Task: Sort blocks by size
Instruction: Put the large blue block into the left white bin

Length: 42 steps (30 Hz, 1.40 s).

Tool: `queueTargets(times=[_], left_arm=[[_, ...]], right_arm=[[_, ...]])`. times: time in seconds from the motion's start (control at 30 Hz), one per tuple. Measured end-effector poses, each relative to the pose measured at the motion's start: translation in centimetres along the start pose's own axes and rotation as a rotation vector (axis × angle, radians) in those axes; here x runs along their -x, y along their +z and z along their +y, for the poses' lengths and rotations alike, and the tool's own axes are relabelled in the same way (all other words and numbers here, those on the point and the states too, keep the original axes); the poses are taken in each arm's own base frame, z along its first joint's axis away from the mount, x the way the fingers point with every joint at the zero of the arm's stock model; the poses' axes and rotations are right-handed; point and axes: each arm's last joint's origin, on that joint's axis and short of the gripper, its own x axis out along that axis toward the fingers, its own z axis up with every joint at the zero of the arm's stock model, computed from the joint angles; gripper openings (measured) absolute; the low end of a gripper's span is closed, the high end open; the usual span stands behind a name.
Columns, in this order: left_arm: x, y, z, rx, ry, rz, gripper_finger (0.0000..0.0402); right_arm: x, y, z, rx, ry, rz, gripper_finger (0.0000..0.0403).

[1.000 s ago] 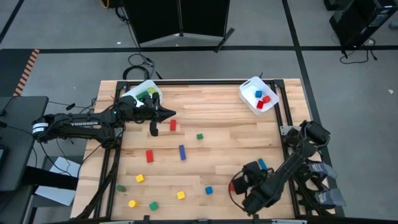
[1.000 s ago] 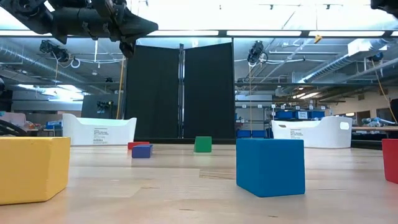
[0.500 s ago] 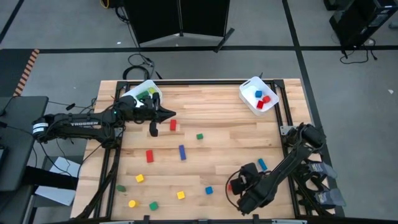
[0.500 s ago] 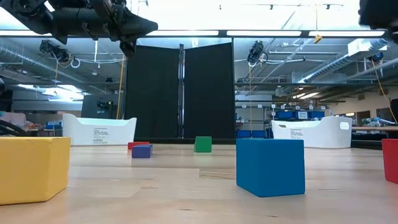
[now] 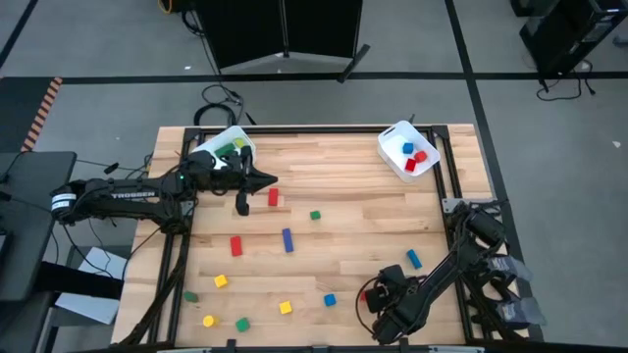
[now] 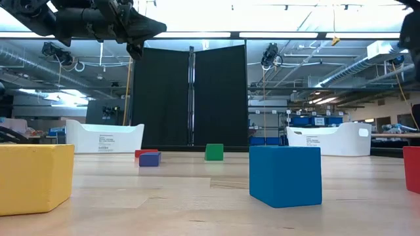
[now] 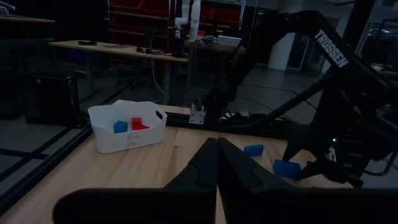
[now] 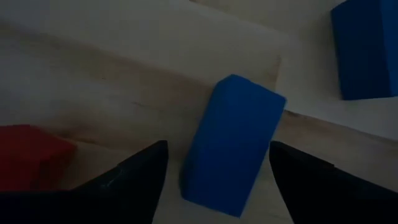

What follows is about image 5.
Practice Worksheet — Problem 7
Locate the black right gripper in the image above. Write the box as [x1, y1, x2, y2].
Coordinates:
[366, 263, 423, 345]

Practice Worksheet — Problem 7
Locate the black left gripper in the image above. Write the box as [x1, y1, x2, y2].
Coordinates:
[188, 145, 279, 216]

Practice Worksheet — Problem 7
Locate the white plastic bin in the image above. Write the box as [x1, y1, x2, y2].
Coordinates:
[376, 120, 442, 184]
[190, 125, 257, 171]

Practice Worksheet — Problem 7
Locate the grey plastic-wrapped weight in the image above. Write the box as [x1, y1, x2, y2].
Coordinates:
[488, 253, 534, 284]
[495, 295, 547, 328]

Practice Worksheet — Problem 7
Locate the black folding partition screen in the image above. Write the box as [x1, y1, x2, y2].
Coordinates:
[194, 0, 373, 84]

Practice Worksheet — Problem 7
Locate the white sheet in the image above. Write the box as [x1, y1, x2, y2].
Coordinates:
[53, 246, 130, 326]

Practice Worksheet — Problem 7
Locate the black support beam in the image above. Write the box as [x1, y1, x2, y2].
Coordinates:
[36, 261, 125, 300]

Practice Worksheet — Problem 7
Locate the black side table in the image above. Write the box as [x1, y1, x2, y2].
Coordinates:
[0, 150, 79, 303]

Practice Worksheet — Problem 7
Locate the black hazard-edged floor mat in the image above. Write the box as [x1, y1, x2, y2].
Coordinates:
[0, 76, 64, 154]

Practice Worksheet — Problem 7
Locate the black equipment cabinet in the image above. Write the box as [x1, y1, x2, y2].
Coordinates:
[518, 0, 628, 77]

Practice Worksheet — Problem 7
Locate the black camera cable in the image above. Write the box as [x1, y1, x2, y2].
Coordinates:
[355, 276, 382, 337]

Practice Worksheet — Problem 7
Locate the black coiled floor cable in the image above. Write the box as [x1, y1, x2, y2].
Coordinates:
[192, 82, 256, 127]

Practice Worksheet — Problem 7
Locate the black cable bundle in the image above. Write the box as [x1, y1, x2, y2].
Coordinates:
[458, 234, 521, 342]
[117, 215, 197, 347]

